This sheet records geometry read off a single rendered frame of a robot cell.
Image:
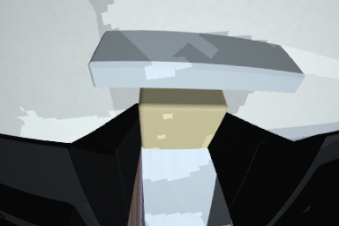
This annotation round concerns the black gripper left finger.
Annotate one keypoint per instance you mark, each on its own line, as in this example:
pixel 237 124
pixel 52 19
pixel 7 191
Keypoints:
pixel 95 174

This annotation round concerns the small beige block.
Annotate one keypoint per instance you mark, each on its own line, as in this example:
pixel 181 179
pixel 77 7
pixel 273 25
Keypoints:
pixel 179 118

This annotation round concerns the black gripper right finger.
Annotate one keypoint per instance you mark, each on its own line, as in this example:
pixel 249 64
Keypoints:
pixel 262 173

